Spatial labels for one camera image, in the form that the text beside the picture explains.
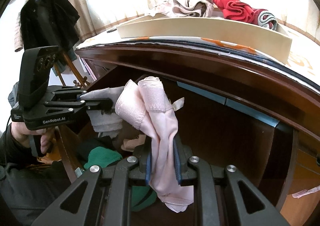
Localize tan underwear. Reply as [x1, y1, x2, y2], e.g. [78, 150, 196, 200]
[121, 134, 146, 152]

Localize white grey underwear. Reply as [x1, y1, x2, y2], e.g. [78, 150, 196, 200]
[80, 86, 124, 139]

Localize light pink mesh underwear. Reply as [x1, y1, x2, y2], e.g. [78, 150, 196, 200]
[115, 76, 194, 213]

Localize green striped underwear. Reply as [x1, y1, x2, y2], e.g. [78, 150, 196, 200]
[84, 147, 157, 212]

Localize beige pink underwear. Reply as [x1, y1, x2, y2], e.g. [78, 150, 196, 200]
[172, 0, 214, 17]

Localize red underwear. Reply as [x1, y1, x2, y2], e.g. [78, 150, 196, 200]
[212, 0, 264, 25]

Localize person's left hand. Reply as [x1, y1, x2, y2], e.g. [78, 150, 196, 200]
[11, 122, 55, 154]

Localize wooden coat rack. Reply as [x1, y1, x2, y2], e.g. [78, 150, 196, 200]
[61, 50, 90, 88]

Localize black hanging clothes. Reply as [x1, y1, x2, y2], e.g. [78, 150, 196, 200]
[20, 0, 80, 52]

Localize cardboard tray box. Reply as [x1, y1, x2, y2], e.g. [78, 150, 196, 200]
[117, 16, 292, 64]

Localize white persimmon print tablecloth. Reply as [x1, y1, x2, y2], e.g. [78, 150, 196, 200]
[77, 17, 319, 87]

